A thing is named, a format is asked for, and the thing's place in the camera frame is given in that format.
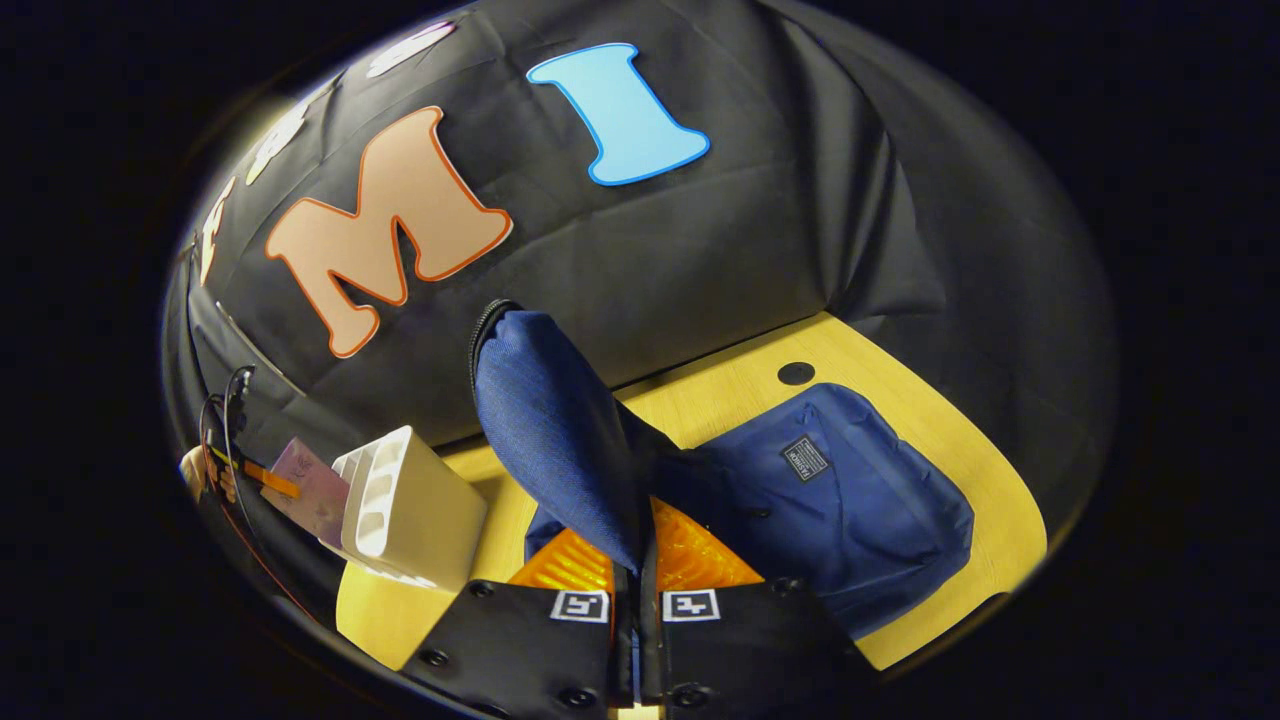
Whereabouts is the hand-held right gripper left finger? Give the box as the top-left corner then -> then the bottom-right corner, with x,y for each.
400,525 -> 636,716

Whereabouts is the black backdrop cloth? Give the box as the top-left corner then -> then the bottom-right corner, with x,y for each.
160,0 -> 1116,601

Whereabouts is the red and black cable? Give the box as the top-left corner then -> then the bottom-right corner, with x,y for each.
198,368 -> 321,621

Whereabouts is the white plastic bookshelf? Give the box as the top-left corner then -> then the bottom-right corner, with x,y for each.
330,425 -> 489,591

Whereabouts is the pink book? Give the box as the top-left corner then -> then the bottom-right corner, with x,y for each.
262,437 -> 351,549

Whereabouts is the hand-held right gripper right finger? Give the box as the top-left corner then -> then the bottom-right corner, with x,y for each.
640,498 -> 881,716

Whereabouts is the blue schoolbag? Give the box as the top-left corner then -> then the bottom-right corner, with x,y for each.
468,298 -> 976,641

